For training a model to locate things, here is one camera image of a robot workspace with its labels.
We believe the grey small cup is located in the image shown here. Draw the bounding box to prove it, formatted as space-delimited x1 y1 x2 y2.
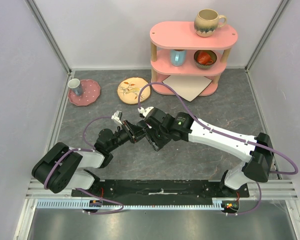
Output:
67 78 83 96

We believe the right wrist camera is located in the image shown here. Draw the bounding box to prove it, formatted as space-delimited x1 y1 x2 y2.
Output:
136 106 156 130

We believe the beige ceramic mug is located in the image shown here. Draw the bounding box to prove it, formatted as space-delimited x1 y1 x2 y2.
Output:
193 9 227 37

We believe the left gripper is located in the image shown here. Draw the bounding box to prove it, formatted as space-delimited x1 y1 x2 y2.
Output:
108 119 146 152

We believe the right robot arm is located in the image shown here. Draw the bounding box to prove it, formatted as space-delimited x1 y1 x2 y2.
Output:
138 106 273 197

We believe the pink dotted plate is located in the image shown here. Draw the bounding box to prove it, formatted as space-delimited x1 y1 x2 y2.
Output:
67 79 101 107

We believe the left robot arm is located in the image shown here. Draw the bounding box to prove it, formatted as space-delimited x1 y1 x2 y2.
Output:
31 120 147 197

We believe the pink three-tier shelf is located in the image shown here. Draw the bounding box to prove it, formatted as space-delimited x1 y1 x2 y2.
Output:
149 21 238 97

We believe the yellow bird plate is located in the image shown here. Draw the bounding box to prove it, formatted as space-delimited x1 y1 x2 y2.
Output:
117 77 151 105

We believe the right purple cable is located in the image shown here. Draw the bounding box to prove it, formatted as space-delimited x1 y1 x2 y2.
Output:
137 82 299 216

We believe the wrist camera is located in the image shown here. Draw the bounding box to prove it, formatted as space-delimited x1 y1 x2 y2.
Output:
136 106 156 130
111 110 123 126

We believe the white square board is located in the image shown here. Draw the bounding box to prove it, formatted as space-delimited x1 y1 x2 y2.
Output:
163 75 212 102

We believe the black remote control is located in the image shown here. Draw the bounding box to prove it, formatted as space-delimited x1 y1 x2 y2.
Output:
136 120 163 152

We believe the light blue mug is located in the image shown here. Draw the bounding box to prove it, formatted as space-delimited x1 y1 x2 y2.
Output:
170 49 187 67

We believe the orange cup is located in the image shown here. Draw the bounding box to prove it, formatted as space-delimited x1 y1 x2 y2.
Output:
196 51 214 65

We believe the slotted cable duct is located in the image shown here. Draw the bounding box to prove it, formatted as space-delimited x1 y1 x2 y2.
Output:
36 198 238 210

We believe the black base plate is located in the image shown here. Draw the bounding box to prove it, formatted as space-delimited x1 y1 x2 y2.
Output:
87 179 250 204

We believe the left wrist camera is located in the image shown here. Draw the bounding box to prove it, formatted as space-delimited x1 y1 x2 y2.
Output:
111 110 123 126

